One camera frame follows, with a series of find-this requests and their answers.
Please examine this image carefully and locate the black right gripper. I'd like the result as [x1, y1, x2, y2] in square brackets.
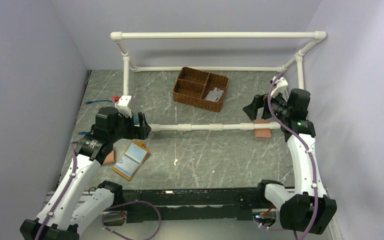
[242, 87, 291, 121]

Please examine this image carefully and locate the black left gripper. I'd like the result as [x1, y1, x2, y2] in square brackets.
[109, 110, 151, 143]

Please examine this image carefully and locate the white patterned credit card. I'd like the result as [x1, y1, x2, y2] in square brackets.
[204, 87, 224, 103]

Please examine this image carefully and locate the blue credit cards stack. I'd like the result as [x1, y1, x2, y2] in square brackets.
[115, 143, 149, 178]

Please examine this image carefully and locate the orange card holder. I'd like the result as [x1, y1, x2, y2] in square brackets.
[111, 140, 151, 182]

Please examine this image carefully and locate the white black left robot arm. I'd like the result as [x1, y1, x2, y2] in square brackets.
[20, 106, 151, 240]

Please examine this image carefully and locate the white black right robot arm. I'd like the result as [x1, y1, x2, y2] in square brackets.
[242, 88, 337, 235]

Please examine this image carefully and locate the brown woven wicker basket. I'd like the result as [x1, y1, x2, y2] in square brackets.
[172, 66, 229, 112]

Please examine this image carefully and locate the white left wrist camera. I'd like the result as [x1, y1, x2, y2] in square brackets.
[111, 95, 133, 118]

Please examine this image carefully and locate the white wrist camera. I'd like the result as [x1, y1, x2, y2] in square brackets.
[270, 77, 288, 98]
[111, 95, 133, 118]

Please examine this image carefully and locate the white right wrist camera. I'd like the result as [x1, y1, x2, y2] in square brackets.
[270, 77, 288, 98]

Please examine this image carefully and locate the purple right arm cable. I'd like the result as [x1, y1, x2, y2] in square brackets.
[266, 71, 319, 240]

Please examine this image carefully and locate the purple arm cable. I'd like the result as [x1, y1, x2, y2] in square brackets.
[37, 142, 79, 240]
[266, 71, 319, 240]

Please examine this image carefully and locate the white PVC pipe frame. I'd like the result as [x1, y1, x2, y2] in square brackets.
[110, 31, 328, 133]

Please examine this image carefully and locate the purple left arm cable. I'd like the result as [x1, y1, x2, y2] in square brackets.
[37, 142, 79, 240]

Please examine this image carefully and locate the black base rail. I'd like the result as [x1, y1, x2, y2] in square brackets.
[104, 186, 272, 223]

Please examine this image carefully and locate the aluminium extrusion frame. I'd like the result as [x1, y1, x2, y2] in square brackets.
[20, 181, 340, 240]

